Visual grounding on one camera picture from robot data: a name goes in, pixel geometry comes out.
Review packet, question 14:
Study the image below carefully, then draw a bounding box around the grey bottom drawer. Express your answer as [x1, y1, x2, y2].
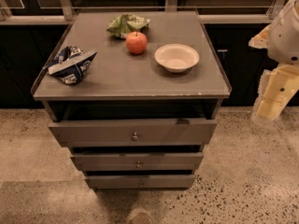
[85, 175, 195, 189]

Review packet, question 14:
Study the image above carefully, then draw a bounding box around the grey drawer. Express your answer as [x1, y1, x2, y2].
[85, 175, 195, 189]
[71, 152, 203, 171]
[49, 119, 217, 147]

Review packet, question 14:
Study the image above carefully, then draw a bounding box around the grey drawer cabinet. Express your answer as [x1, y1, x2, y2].
[32, 12, 231, 178]

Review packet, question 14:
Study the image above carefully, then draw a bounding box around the grey top drawer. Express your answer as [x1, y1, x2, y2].
[49, 119, 217, 147]

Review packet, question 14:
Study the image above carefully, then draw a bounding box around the grey middle drawer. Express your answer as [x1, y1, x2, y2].
[71, 152, 203, 171]

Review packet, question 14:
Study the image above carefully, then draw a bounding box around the white bowl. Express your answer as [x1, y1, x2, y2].
[154, 44, 200, 73]

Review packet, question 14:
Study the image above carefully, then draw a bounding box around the red apple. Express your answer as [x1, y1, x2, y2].
[125, 32, 148, 55]

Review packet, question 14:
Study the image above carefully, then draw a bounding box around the green chip bag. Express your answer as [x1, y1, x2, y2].
[107, 13, 150, 39]

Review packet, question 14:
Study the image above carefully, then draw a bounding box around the blue chip bag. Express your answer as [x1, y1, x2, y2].
[46, 46, 97, 85]

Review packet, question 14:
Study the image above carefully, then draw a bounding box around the metal window railing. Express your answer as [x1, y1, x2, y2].
[0, 0, 288, 25]

